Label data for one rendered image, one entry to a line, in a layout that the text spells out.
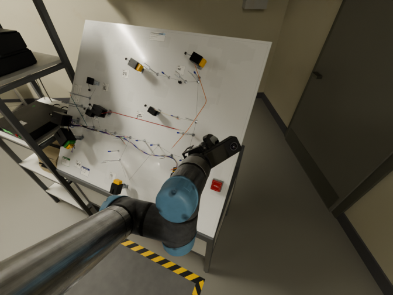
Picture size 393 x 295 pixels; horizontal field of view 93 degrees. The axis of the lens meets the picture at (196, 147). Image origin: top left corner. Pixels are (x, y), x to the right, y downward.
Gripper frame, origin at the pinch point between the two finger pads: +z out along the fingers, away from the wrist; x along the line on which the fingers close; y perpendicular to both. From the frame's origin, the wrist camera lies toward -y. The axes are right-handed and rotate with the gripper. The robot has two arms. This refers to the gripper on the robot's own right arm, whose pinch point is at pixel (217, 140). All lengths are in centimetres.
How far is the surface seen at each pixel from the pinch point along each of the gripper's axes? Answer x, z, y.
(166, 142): -3.0, 31.2, 37.4
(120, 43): -67, 52, 43
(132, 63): -49, 37, 35
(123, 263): 78, 34, 140
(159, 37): -56, 51, 19
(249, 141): 73, 218, 25
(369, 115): 60, 127, -86
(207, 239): 51, 14, 34
